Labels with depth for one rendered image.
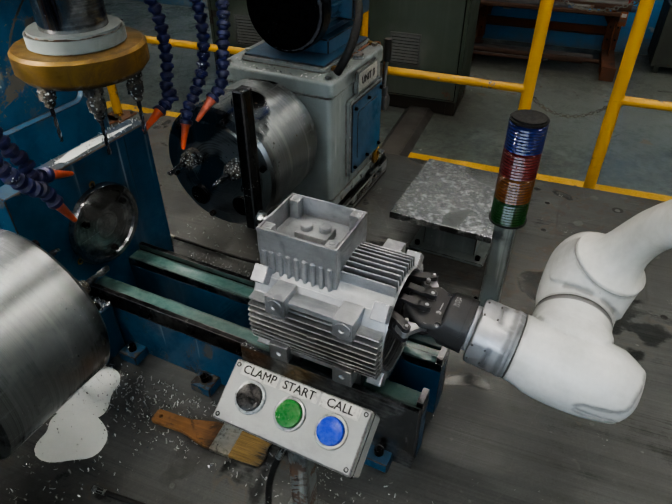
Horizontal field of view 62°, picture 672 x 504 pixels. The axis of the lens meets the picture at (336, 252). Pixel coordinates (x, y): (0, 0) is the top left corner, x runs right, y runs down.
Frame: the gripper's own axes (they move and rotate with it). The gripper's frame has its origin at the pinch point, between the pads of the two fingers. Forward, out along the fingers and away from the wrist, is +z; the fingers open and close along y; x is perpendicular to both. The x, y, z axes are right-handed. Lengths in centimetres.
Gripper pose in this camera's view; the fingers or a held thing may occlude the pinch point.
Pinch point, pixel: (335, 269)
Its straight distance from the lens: 79.5
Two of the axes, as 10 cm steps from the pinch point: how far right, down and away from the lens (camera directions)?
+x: -1.3, 7.5, 6.5
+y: -4.4, 5.4, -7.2
